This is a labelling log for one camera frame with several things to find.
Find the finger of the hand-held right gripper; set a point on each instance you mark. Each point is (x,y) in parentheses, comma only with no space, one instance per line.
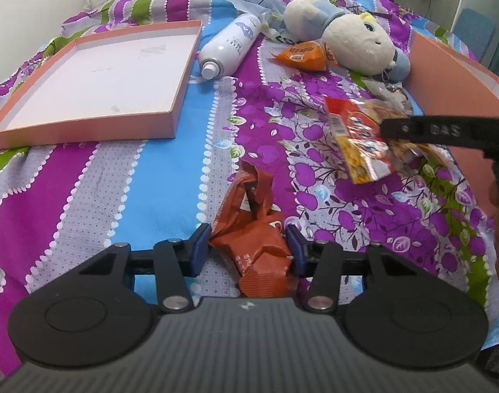
(437,131)

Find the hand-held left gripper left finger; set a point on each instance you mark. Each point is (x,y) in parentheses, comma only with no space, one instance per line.
(200,249)

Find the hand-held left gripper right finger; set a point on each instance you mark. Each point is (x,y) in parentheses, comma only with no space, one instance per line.
(294,249)

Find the brown snack packet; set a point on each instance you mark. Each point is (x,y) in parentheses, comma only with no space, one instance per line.
(257,249)

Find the deep pink cardboard box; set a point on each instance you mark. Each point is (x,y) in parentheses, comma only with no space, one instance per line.
(458,86)

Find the red yellow snack packet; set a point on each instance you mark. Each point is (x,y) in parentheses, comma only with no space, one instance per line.
(364,143)

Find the clear plastic wrapper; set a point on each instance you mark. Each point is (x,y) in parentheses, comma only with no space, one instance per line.
(392,94)

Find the blue chair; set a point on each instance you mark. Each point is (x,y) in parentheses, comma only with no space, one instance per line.
(476,32)

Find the white blue plush toy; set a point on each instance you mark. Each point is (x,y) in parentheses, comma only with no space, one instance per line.
(347,37)

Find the orange snack packet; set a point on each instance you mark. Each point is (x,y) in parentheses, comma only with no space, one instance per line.
(300,55)

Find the shallow pink box lid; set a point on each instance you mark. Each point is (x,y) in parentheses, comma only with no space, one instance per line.
(89,77)

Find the white spray bottle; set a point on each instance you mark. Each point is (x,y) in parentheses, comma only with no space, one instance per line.
(229,45)

